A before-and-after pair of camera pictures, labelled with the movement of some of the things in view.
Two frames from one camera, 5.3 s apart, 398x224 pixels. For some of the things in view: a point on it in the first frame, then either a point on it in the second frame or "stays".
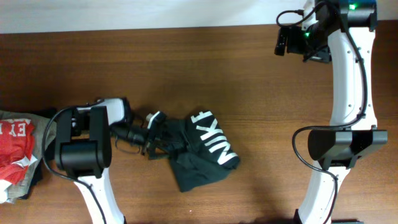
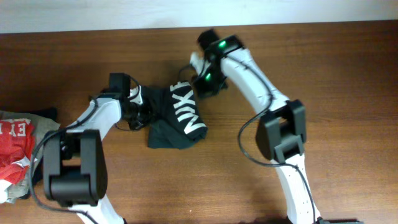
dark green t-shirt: x=198 y=148 -> x=176 y=120
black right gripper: x=280 y=41 -> x=204 y=88
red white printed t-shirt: x=16 y=142 stays
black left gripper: x=149 y=140 -> x=144 y=109
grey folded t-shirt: x=45 y=130 stays
